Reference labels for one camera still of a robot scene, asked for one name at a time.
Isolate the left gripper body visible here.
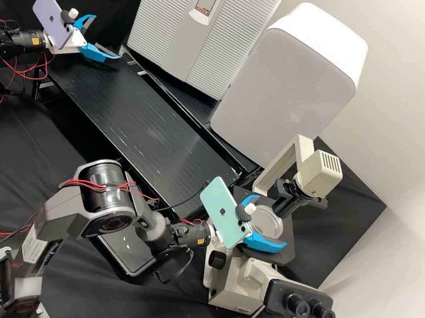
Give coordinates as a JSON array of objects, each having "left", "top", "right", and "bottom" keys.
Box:
[{"left": 48, "top": 28, "right": 90, "bottom": 58}]

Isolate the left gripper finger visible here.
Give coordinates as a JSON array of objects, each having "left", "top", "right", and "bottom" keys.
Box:
[
  {"left": 79, "top": 42, "right": 122, "bottom": 67},
  {"left": 74, "top": 12, "right": 98, "bottom": 35}
]

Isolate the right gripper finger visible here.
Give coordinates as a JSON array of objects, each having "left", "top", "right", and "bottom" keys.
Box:
[
  {"left": 242, "top": 232, "right": 288, "bottom": 255},
  {"left": 238, "top": 193, "right": 262, "bottom": 212}
]

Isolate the petri dish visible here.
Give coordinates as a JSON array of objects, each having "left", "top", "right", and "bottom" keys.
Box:
[{"left": 248, "top": 204, "right": 288, "bottom": 242}]

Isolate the cream microscope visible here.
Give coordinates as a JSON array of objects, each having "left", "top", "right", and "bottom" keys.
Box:
[{"left": 198, "top": 125, "right": 356, "bottom": 318}]

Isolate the incubator door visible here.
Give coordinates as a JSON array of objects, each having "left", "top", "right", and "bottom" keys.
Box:
[{"left": 122, "top": 0, "right": 291, "bottom": 107}]

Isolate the black platform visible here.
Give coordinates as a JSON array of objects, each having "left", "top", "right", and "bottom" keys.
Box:
[
  {"left": 35, "top": 50, "right": 252, "bottom": 225},
  {"left": 108, "top": 45, "right": 276, "bottom": 177}
]

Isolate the white box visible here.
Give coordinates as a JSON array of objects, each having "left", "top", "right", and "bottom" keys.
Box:
[{"left": 206, "top": 0, "right": 373, "bottom": 179}]

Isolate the right wrist camera phone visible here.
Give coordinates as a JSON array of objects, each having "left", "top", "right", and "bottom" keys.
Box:
[{"left": 194, "top": 175, "right": 260, "bottom": 252}]

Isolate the wrist camera phone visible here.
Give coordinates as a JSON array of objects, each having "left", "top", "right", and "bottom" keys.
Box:
[
  {"left": 194, "top": 175, "right": 260, "bottom": 252},
  {"left": 28, "top": 0, "right": 84, "bottom": 54}
]

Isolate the left wrist camera phone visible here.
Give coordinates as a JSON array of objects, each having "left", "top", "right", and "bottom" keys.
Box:
[{"left": 28, "top": 0, "right": 84, "bottom": 54}]

